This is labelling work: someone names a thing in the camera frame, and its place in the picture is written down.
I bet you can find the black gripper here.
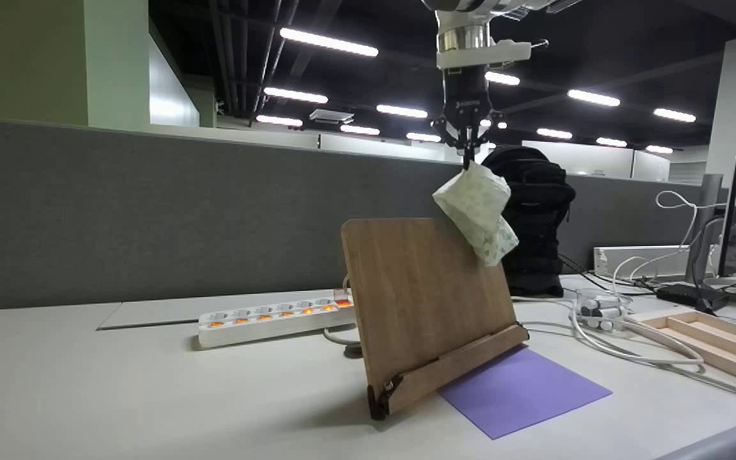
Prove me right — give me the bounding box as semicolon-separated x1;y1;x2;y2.
436;65;499;170

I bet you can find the white cloth with green print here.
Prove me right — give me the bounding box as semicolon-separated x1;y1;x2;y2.
430;161;522;269

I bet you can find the wooden board stand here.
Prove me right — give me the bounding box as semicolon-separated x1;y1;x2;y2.
338;211;532;423

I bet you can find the ceiling light tube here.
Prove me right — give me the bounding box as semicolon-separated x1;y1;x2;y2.
277;22;380;62
592;132;631;151
260;85;332;108
338;123;384;138
482;69;525;88
565;87;623;109
373;100;431;120
652;104;701;128
404;128;445;146
252;113;306;129
535;124;583;143

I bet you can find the black backpack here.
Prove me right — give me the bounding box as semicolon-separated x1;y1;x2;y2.
477;143;577;298

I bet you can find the white rectangular box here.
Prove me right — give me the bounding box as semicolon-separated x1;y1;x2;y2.
591;243;696;281

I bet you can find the white power adapter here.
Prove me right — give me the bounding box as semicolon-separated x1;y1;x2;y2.
576;292;628;334

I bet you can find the purple paper sheet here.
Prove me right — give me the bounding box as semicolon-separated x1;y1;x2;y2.
436;345;615;445

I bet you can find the white power strip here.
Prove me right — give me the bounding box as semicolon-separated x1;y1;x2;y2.
194;286;360;349

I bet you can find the grey monitor stand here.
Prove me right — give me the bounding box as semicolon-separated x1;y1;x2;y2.
655;170;736;317

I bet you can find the wooden tray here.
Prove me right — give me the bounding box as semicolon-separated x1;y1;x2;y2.
642;309;736;395

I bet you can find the grey partition divider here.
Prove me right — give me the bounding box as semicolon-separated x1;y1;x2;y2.
0;113;730;313

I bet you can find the white cable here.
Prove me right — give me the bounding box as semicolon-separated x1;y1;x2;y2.
652;185;706;249
517;298;712;378

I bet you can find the black cable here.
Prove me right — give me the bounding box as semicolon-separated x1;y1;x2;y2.
323;323;367;359

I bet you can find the grey power strip cable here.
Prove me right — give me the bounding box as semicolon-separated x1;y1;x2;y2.
94;313;201;334

